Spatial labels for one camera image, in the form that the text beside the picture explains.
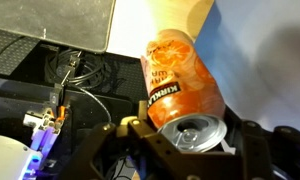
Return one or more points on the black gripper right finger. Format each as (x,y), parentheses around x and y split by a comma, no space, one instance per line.
(276,156)

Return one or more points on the orange red soda can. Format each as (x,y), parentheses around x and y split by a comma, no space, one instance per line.
(180,86)

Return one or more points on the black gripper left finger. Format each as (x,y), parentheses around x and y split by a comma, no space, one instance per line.
(123,153)

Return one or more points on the black desk mat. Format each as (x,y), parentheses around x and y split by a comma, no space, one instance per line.
(56,20)

